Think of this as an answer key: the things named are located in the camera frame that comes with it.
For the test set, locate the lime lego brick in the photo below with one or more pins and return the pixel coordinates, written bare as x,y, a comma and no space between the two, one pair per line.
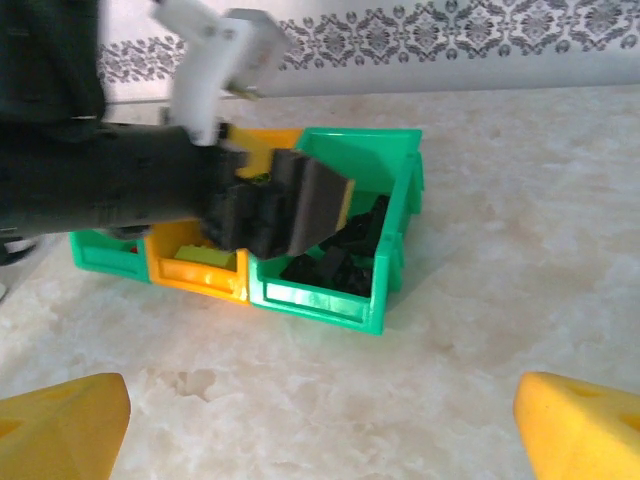
205,256

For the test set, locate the yellow plastic bin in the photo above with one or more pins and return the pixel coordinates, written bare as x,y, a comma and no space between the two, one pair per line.
200,280

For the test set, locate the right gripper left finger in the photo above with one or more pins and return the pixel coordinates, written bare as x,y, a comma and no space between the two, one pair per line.
60,430

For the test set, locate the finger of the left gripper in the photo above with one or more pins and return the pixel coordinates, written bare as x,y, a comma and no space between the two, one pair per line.
315,205
240,220

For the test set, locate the red lego brick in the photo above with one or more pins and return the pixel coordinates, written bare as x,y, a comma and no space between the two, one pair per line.
134,249

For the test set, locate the black lego brick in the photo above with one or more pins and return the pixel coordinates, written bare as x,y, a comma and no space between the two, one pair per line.
350,240
350,282
372,212
302,270

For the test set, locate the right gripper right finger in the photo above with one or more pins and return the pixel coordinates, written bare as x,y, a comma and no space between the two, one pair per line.
585,435

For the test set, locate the aluminium rear frame rail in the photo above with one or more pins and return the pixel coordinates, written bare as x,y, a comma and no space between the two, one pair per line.
450,75

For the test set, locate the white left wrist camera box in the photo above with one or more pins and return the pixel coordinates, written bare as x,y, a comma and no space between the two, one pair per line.
200,75

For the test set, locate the green plastic bin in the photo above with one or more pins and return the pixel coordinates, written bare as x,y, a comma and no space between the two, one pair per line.
100,260
320,300

